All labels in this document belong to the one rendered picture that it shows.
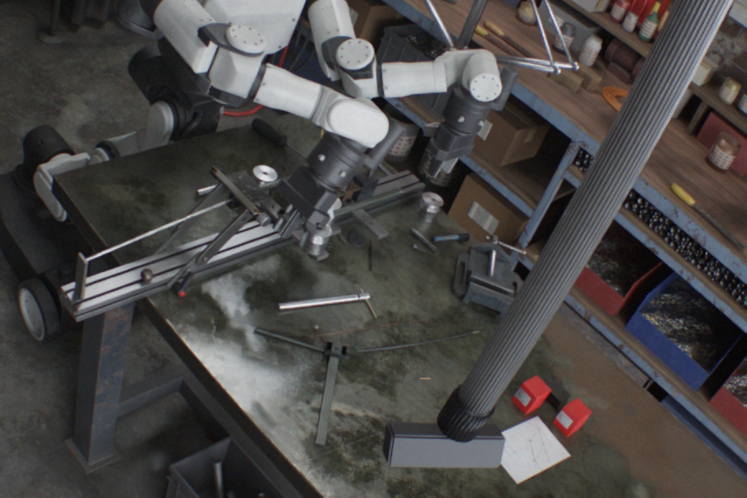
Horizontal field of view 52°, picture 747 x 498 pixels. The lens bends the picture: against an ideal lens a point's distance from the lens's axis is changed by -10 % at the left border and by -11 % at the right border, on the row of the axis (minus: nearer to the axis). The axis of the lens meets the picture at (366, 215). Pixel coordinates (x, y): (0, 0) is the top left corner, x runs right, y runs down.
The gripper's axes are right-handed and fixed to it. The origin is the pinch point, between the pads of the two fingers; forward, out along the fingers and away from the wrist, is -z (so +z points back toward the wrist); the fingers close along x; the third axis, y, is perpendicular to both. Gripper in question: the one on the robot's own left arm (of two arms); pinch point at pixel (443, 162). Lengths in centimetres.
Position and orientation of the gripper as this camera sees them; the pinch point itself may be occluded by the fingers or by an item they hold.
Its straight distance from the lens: 185.1
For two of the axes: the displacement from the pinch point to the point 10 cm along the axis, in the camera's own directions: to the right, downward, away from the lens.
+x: 6.9, -2.3, 6.8
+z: 3.1, -7.6, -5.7
